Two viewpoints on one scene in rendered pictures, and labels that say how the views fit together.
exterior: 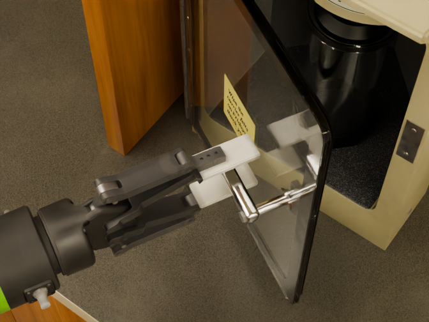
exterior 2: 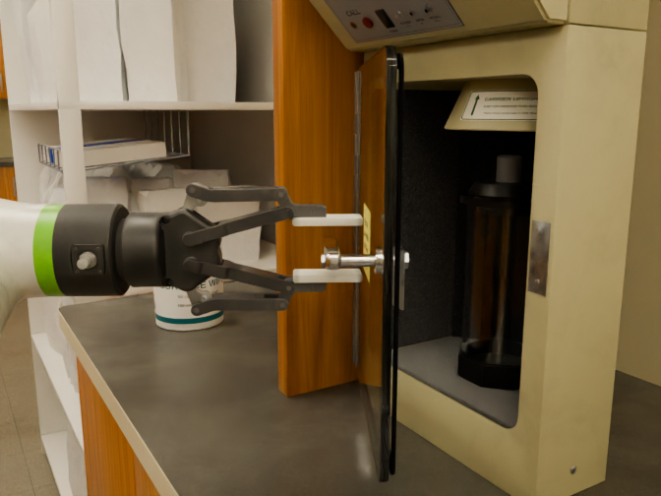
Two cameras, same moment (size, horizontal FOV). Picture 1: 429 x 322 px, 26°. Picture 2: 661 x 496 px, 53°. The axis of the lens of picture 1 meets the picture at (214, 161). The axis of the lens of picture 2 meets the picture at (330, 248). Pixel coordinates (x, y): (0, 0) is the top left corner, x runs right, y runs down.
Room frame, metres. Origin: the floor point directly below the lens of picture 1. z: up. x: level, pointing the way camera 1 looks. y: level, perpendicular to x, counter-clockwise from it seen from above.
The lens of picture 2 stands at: (-0.10, -0.27, 1.34)
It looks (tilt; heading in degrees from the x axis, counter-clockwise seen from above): 12 degrees down; 23
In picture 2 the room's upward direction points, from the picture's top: straight up
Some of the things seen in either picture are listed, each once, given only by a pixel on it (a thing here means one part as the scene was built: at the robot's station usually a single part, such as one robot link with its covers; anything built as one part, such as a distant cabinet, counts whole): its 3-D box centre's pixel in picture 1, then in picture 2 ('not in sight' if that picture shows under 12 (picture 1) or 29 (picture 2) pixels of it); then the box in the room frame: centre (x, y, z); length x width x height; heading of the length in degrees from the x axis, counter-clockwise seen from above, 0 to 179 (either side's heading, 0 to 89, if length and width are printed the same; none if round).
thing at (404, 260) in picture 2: not in sight; (396, 278); (0.47, -0.09, 1.18); 0.02 x 0.02 x 0.06; 25
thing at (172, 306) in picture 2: not in sight; (188, 283); (0.91, 0.46, 1.01); 0.13 x 0.13 x 0.15
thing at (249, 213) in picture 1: (249, 181); (347, 252); (0.49, -0.04, 1.20); 0.10 x 0.05 x 0.03; 25
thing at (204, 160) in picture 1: (200, 157); (300, 202); (0.49, 0.01, 1.25); 0.05 x 0.01 x 0.03; 116
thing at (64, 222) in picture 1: (90, 227); (174, 249); (0.43, 0.13, 1.20); 0.09 x 0.07 x 0.08; 116
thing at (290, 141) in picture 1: (244, 124); (371, 247); (0.56, -0.03, 1.19); 0.30 x 0.01 x 0.40; 25
